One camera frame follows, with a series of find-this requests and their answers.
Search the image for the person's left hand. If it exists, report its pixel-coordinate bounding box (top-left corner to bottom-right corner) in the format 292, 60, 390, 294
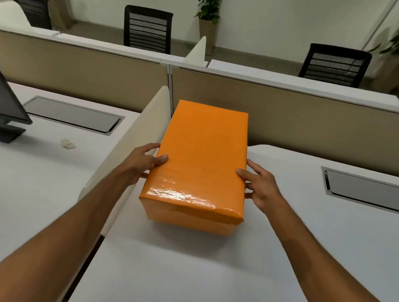
119, 139, 170, 190

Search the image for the person's right hand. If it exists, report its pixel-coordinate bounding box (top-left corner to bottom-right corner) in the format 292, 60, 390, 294
232, 158, 288, 215

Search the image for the black mesh office chair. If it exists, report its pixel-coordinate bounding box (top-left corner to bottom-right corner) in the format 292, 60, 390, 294
8, 0, 55, 30
120, 4, 176, 55
297, 42, 374, 90

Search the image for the white side desk divider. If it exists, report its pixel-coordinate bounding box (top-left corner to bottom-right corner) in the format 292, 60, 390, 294
184, 34, 208, 66
0, 0, 34, 32
74, 78, 175, 243

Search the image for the beige desk partition panel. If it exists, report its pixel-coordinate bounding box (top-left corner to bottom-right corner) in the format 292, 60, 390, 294
0, 27, 175, 116
161, 64, 399, 180

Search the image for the orange box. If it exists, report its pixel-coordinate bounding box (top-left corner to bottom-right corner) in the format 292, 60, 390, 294
136, 96, 256, 238

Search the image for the person's right forearm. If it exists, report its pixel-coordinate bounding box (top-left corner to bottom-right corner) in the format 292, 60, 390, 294
258, 198, 399, 302

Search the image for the grey desk cable flap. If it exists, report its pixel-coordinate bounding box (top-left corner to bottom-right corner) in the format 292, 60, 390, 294
317, 166, 399, 217
21, 94, 127, 137

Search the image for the person's left forearm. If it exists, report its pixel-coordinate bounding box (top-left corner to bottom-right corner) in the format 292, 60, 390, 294
0, 158, 140, 302

